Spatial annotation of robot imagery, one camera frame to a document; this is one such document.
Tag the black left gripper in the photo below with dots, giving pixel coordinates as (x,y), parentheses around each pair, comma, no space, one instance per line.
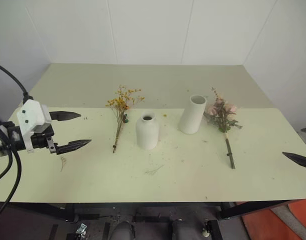
(41,141)

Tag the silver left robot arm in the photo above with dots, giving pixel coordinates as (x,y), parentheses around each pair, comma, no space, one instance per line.
(15,137)

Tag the white bottle-shaped vase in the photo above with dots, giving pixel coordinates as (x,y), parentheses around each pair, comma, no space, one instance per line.
(147,132)

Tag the white cylinder vase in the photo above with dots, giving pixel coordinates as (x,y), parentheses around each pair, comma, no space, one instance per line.
(191,117)

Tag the yellow dried flower bunch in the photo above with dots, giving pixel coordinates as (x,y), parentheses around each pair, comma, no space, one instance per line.
(121,105)

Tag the orange floor mat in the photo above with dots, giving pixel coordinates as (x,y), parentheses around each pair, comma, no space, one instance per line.
(280,220)

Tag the pink rose bouquet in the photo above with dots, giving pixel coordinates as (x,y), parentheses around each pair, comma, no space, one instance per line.
(221,113)

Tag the silver caster wheel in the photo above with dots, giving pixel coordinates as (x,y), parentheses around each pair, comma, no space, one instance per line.
(81,228)

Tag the dark grey rounded shape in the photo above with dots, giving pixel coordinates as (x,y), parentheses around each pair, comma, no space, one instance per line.
(121,231)

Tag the white caster wheel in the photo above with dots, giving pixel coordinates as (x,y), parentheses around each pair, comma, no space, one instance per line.
(205,231)

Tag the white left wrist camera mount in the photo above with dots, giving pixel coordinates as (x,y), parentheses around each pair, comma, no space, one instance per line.
(30,115)

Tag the black table frame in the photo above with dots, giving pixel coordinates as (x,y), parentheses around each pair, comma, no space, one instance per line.
(143,206)

